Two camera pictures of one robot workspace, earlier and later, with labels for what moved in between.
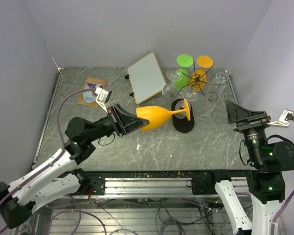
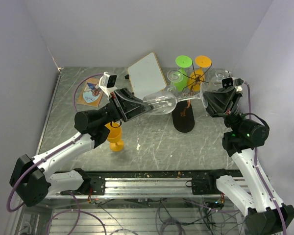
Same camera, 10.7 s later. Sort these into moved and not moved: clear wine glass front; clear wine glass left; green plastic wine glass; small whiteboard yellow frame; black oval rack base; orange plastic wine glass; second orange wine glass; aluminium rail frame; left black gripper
Moved: left black gripper; orange plastic wine glass; clear wine glass front
Not moved: second orange wine glass; green plastic wine glass; black oval rack base; small whiteboard yellow frame; aluminium rail frame; clear wine glass left
